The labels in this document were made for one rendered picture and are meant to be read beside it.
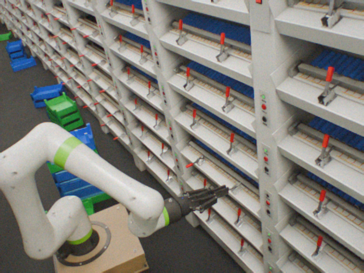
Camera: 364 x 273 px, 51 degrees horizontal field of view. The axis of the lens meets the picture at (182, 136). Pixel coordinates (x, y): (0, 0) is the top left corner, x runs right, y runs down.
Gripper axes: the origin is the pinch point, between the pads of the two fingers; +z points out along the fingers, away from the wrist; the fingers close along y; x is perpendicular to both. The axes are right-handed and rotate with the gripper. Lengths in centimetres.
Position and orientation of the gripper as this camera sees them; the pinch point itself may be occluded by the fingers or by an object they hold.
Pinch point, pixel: (220, 191)
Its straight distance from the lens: 156.8
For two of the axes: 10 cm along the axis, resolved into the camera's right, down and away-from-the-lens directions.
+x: -0.2, -8.8, -4.7
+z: 8.6, -2.5, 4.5
